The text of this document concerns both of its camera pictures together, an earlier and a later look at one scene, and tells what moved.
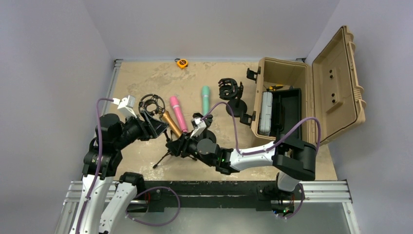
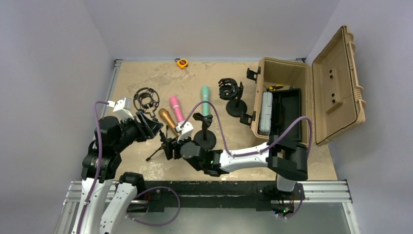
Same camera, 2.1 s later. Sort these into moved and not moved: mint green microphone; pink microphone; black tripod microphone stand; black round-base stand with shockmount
Moved: black tripod microphone stand
Not moved: mint green microphone; black round-base stand with shockmount; pink microphone
